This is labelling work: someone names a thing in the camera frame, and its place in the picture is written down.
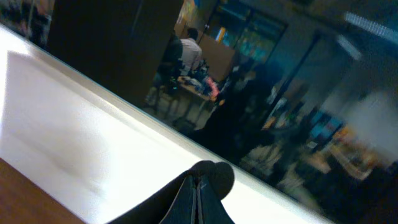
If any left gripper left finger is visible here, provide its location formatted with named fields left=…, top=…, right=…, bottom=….
left=160, top=176, right=197, bottom=224

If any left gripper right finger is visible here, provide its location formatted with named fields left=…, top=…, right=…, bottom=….
left=196, top=175, right=234, bottom=224

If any cluttered background desk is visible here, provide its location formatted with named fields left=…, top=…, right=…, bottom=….
left=152, top=74, right=218, bottom=125

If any black polo shirt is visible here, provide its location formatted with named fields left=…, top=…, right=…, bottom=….
left=111, top=161, right=235, bottom=224

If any person in white shirt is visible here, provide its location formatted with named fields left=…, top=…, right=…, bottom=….
left=180, top=28, right=203, bottom=75

